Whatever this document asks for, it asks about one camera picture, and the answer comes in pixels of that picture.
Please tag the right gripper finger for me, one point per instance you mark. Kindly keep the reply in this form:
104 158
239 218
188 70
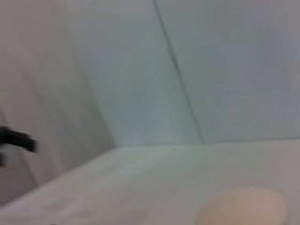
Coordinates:
21 139

